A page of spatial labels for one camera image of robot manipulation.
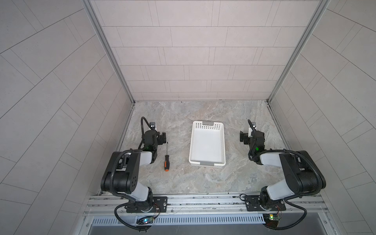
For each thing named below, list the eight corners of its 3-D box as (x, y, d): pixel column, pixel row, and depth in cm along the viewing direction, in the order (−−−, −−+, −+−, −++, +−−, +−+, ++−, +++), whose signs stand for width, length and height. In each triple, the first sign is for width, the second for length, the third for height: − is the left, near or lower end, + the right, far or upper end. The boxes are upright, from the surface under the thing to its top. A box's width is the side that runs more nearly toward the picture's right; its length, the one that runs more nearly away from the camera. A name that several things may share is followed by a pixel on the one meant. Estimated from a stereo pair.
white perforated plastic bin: (189, 169, 84) (189, 164, 78) (190, 127, 103) (190, 120, 97) (226, 169, 85) (229, 164, 78) (220, 127, 104) (222, 120, 97)
